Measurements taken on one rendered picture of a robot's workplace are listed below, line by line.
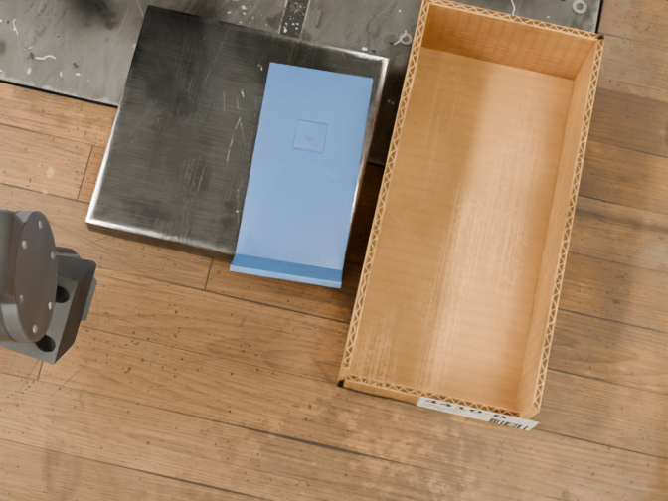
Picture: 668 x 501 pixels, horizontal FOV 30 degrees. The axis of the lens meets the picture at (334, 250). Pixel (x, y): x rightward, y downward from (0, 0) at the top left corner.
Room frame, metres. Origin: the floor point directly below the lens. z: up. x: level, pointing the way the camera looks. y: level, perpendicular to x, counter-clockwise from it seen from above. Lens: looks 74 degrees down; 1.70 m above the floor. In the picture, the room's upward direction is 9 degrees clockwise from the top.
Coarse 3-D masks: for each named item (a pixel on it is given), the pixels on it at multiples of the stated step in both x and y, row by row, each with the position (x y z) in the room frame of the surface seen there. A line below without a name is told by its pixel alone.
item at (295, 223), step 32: (288, 96) 0.32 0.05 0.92; (320, 96) 0.32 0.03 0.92; (352, 96) 0.33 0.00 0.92; (288, 128) 0.30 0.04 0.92; (352, 128) 0.30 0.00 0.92; (256, 160) 0.27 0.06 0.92; (288, 160) 0.27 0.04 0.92; (320, 160) 0.28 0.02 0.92; (352, 160) 0.28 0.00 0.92; (256, 192) 0.25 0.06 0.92; (288, 192) 0.25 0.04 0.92; (320, 192) 0.26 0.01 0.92; (352, 192) 0.26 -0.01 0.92; (256, 224) 0.23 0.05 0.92; (288, 224) 0.23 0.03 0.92; (320, 224) 0.23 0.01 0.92; (256, 256) 0.21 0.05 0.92; (288, 256) 0.21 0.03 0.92; (320, 256) 0.21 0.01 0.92
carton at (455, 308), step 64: (448, 64) 0.37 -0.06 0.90; (512, 64) 0.38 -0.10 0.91; (576, 64) 0.37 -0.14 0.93; (448, 128) 0.32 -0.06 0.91; (512, 128) 0.33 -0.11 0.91; (576, 128) 0.32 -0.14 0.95; (384, 192) 0.25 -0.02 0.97; (448, 192) 0.28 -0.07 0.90; (512, 192) 0.28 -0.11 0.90; (576, 192) 0.27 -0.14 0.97; (384, 256) 0.23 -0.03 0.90; (448, 256) 0.23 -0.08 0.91; (512, 256) 0.24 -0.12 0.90; (384, 320) 0.18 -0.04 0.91; (448, 320) 0.19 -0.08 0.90; (512, 320) 0.20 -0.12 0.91; (384, 384) 0.14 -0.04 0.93; (448, 384) 0.15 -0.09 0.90; (512, 384) 0.15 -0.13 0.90
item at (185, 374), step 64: (640, 0) 0.44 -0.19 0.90; (640, 64) 0.40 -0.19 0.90; (0, 128) 0.27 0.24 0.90; (64, 128) 0.28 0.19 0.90; (640, 128) 0.35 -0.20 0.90; (0, 192) 0.23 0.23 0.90; (64, 192) 0.24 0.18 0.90; (640, 192) 0.30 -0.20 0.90; (128, 256) 0.20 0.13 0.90; (192, 256) 0.21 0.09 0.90; (576, 256) 0.25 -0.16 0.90; (640, 256) 0.25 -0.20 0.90; (128, 320) 0.16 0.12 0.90; (192, 320) 0.16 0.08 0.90; (256, 320) 0.17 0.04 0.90; (320, 320) 0.18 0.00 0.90; (576, 320) 0.20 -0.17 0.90; (640, 320) 0.21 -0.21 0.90; (0, 384) 0.10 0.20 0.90; (64, 384) 0.11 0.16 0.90; (128, 384) 0.12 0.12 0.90; (192, 384) 0.12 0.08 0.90; (256, 384) 0.13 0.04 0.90; (320, 384) 0.14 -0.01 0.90; (576, 384) 0.16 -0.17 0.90; (640, 384) 0.17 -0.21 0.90; (0, 448) 0.06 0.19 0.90; (64, 448) 0.07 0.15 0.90; (128, 448) 0.08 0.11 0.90; (192, 448) 0.08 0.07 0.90; (256, 448) 0.09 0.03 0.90; (320, 448) 0.09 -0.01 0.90; (384, 448) 0.10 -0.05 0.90; (448, 448) 0.11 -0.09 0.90; (512, 448) 0.11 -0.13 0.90; (576, 448) 0.12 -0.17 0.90; (640, 448) 0.13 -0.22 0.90
